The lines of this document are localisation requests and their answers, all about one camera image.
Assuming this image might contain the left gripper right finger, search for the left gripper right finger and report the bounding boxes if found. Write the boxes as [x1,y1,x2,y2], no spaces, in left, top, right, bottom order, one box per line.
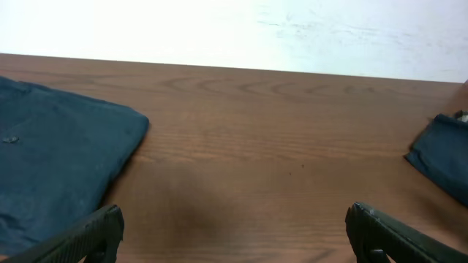
[345,202,467,263]

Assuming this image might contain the grey garment with label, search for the grey garment with label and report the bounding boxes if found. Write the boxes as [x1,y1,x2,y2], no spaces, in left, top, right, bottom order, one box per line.
[453,110,468,123]

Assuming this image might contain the navy blue garment pile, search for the navy blue garment pile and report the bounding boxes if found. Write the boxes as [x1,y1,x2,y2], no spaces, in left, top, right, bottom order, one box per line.
[404,114,467,205]

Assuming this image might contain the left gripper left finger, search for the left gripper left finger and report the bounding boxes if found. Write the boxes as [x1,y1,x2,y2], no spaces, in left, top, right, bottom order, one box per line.
[4,205,124,263]

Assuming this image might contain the navy blue shorts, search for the navy blue shorts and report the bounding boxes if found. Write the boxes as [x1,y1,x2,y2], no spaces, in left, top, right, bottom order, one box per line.
[1,78,149,256]

